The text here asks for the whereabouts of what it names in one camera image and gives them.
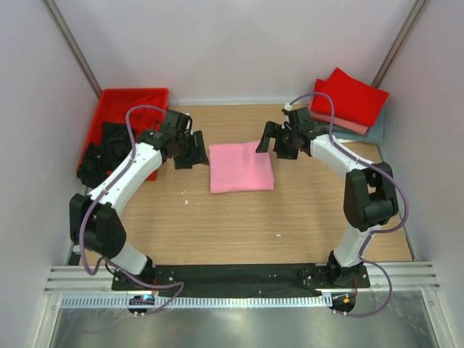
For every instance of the folded salmon pink t-shirt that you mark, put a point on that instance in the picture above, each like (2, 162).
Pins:
(345, 124)

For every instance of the aluminium frame rail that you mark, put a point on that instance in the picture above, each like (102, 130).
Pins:
(73, 279)

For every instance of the folded white t-shirt bottom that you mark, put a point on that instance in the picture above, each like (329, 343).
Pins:
(345, 141)

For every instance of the white slotted cable duct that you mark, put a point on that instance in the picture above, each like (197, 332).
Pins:
(145, 301)

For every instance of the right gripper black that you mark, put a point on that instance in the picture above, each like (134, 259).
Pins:
(275, 130)

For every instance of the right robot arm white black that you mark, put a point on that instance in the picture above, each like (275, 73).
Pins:
(370, 198)

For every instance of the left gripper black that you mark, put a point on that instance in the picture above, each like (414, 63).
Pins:
(197, 155)

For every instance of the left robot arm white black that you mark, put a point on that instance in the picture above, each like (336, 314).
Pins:
(95, 223)

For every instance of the red crumpled t-shirt in bin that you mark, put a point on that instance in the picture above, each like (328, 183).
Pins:
(143, 117)

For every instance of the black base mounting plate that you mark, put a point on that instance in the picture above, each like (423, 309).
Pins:
(255, 281)

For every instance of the folded grey t-shirt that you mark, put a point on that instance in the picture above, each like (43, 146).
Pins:
(373, 136)

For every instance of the folded red t-shirt top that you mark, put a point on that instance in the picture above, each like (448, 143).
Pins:
(353, 100)

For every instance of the black crumpled t-shirt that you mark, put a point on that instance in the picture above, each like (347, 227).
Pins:
(99, 160)

